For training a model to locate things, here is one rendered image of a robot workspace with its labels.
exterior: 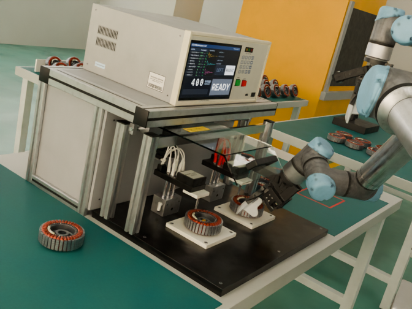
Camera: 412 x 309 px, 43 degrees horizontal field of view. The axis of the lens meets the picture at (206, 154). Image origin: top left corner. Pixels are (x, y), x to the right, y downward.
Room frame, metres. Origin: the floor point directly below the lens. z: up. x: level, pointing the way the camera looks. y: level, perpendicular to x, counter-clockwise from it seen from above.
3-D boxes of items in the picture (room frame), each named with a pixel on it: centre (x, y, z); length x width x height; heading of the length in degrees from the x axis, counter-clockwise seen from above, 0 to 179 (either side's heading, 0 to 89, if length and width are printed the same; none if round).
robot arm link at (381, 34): (1.61, -0.43, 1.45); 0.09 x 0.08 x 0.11; 58
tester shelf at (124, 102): (1.66, 0.16, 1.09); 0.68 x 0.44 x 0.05; 147
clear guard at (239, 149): (1.37, -0.02, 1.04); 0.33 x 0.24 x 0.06; 57
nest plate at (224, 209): (1.59, -0.17, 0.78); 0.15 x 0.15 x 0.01; 57
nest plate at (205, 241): (1.39, -0.04, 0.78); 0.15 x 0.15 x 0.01; 57
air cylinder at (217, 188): (1.67, -0.05, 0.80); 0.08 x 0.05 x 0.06; 147
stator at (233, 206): (1.59, -0.17, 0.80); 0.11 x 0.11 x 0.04
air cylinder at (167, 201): (1.47, 0.08, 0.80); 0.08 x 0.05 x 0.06; 147
